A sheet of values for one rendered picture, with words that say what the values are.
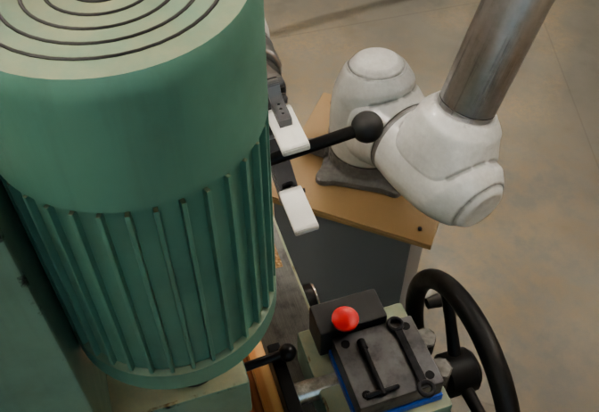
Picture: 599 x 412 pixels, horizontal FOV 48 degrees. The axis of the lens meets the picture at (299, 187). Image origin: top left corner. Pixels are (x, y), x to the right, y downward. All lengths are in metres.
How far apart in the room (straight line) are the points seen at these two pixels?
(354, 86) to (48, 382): 0.87
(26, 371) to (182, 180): 0.22
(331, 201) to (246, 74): 1.03
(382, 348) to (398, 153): 0.53
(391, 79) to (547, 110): 1.48
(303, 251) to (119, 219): 1.15
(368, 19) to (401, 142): 1.82
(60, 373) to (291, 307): 0.43
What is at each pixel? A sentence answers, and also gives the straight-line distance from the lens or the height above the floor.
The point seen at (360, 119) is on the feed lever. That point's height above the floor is 1.19.
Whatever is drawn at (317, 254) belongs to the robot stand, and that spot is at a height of 0.44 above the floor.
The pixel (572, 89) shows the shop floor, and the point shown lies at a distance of 2.81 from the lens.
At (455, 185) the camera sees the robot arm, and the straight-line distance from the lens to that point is 1.17.
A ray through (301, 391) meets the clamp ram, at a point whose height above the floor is 0.96.
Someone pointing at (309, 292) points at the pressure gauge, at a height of 0.69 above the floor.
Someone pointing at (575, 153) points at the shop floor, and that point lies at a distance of 2.54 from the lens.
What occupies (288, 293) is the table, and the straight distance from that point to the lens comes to 0.92.
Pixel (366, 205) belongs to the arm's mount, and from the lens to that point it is 1.39.
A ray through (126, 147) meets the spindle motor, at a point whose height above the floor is 1.43.
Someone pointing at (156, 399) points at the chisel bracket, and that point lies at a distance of 0.71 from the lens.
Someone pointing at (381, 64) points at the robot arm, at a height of 0.89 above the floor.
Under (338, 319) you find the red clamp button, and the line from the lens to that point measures 0.75.
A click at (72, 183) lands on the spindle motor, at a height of 1.40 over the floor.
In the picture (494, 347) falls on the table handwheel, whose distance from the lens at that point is 0.85.
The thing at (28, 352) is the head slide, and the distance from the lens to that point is 0.51.
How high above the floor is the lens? 1.67
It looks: 48 degrees down
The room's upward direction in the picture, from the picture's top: straight up
